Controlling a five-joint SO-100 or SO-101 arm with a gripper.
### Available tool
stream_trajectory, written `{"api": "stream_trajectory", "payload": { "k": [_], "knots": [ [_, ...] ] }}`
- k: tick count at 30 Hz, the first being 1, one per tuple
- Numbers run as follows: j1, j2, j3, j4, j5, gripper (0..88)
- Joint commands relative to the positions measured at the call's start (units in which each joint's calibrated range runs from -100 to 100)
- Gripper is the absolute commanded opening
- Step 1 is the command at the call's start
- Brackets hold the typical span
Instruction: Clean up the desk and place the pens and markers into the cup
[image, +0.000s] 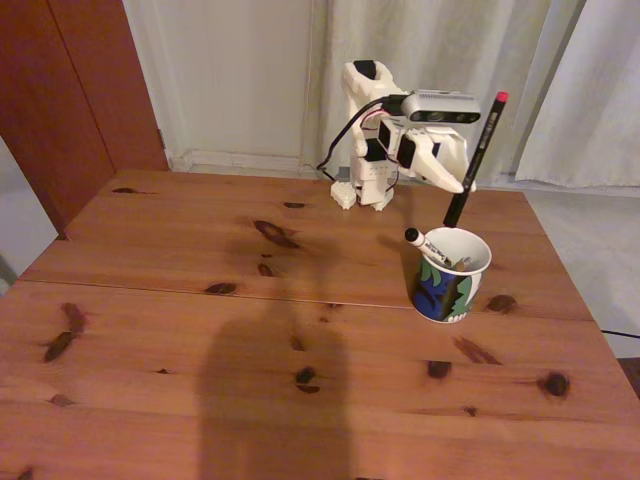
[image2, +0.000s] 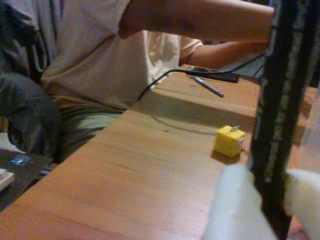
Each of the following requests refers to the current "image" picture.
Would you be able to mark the thin black pen red end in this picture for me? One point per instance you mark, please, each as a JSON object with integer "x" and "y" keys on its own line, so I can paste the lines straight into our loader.
{"x": 477, "y": 155}

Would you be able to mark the white marker black cap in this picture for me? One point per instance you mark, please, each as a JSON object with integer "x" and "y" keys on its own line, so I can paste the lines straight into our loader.
{"x": 430, "y": 247}

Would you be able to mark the green pen clear cap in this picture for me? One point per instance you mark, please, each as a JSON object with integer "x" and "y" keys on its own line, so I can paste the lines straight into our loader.
{"x": 462, "y": 264}

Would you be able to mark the white curtain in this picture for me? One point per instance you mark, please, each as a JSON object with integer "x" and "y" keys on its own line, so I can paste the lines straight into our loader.
{"x": 475, "y": 75}
{"x": 600, "y": 100}

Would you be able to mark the white mug blue green print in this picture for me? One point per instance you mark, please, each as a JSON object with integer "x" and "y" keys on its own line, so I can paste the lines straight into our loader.
{"x": 440, "y": 295}

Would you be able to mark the brown wooden door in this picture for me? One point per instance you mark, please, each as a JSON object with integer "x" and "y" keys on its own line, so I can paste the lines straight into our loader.
{"x": 65, "y": 100}

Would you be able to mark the silver oval camera box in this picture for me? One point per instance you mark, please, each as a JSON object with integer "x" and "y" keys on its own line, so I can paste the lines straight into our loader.
{"x": 440, "y": 110}

